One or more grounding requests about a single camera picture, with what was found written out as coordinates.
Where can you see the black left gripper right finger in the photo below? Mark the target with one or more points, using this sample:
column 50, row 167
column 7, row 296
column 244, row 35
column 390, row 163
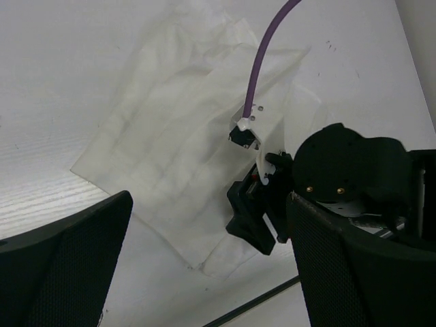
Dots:
column 350, row 277

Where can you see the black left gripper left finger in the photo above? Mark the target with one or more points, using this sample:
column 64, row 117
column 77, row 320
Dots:
column 60, row 274

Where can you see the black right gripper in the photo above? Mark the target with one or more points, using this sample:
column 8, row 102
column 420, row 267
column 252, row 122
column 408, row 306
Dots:
column 370, row 181

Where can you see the white fabric skirt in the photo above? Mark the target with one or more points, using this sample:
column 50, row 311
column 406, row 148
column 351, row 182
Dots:
column 166, row 139

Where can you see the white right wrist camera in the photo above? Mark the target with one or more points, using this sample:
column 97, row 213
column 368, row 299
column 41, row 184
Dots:
column 262, row 130

